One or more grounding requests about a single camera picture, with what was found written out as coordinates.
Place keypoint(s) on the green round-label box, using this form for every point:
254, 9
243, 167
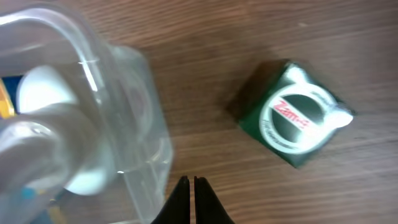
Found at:
288, 111

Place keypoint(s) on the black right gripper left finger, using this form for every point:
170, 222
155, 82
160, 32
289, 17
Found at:
176, 209

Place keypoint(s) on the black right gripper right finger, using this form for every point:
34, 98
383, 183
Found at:
208, 208

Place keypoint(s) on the clear plastic container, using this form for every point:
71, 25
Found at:
124, 93

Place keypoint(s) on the blue yellow cough drops bag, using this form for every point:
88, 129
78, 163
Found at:
9, 87

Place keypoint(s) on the small clear plastic bottle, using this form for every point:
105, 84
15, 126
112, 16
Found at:
57, 141

